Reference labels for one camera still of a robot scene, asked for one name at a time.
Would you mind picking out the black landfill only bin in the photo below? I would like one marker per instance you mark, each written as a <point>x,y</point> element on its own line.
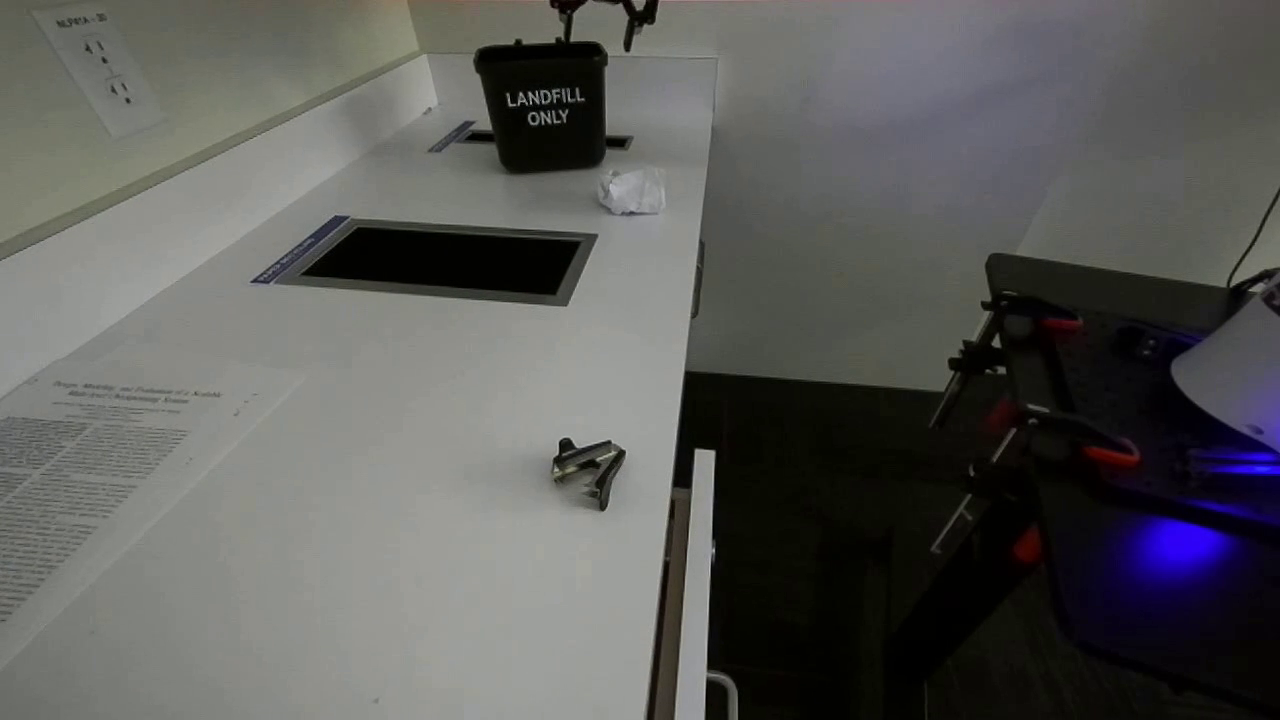
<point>544,140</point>

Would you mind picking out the large metal-framed counter opening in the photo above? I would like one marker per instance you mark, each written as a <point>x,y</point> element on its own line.
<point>442,261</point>

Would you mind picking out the crumpled white paper ball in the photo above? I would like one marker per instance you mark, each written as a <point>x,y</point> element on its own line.
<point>630,192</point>

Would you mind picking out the small metal clip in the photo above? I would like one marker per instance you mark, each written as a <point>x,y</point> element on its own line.
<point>585,464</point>

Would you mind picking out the white cabinet door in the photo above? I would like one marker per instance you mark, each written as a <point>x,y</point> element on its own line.
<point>699,584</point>

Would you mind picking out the printed white paper sheet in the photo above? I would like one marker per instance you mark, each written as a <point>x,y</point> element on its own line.
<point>80,495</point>

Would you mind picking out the white curved sheet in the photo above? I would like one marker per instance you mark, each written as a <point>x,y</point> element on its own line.
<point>1234,374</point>

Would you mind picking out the black equipment table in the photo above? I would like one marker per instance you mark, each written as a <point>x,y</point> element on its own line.
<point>1134,573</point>

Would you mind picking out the white wall power outlet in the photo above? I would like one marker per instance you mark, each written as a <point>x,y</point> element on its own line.
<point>101,66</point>

